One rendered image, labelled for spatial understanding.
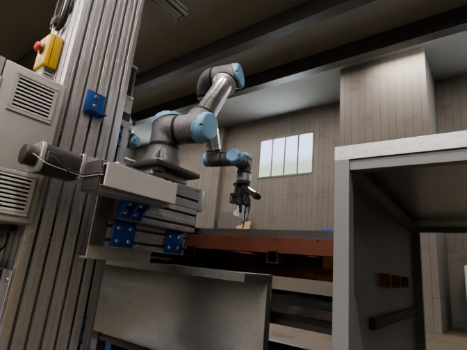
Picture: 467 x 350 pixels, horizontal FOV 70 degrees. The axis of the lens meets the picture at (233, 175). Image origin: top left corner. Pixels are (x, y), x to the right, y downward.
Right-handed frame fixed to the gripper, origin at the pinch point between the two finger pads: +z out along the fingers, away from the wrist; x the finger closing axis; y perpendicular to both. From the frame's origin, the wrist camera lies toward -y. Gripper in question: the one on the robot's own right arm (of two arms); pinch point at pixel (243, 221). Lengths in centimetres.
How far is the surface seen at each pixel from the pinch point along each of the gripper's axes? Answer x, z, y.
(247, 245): 16.5, 13.0, -14.3
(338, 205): 50, 4, -65
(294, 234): 12.1, 7.4, -33.8
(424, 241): -496, -44, -20
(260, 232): 12.1, 7.1, -17.7
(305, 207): -643, -135, 257
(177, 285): 20.7, 33.0, 19.3
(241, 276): 37, 25, -26
